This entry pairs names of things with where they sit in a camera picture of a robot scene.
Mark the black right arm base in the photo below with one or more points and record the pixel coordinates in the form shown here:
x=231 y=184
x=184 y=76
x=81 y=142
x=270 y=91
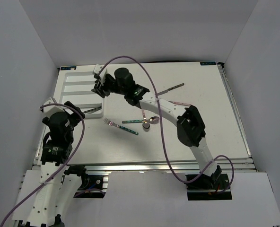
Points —
x=203 y=190

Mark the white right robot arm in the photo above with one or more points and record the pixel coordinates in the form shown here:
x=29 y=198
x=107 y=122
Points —
x=188 y=121

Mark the green handled fork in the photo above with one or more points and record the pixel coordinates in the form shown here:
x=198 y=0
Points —
x=111 y=123

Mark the aluminium table frame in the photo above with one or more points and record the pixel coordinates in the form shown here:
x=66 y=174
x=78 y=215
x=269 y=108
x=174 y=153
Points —
x=205 y=87

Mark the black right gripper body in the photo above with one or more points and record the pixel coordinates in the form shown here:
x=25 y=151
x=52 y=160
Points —
x=108 y=86

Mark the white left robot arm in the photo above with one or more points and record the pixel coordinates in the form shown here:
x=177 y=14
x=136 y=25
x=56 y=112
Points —
x=58 y=181

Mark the pink handled spoon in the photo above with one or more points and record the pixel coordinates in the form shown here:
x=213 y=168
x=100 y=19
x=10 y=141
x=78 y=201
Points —
x=145 y=123

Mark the pink handled knife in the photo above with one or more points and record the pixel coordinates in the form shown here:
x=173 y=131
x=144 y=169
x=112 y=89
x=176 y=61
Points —
x=179 y=103

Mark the white cutlery tray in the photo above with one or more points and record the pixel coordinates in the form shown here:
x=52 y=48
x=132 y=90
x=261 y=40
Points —
x=76 y=87

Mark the green handled spoon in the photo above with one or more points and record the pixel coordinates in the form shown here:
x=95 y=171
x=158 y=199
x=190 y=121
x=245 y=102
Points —
x=151 y=120

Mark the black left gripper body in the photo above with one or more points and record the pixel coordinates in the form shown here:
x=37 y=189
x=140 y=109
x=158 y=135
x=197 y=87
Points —
x=75 y=117

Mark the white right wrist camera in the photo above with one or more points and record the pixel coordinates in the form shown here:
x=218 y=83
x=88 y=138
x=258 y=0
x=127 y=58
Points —
x=100 y=70

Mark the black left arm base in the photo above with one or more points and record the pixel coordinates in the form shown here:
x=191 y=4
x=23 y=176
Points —
x=94 y=186

